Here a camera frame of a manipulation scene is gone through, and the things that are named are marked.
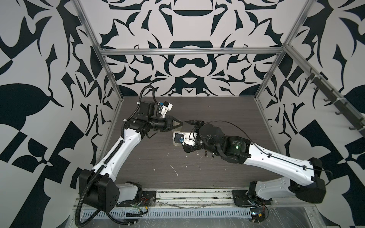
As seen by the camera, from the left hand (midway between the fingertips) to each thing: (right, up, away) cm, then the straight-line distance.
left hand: (183, 123), depth 71 cm
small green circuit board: (+37, -45, 0) cm, 58 cm away
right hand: (+1, -1, -7) cm, 7 cm away
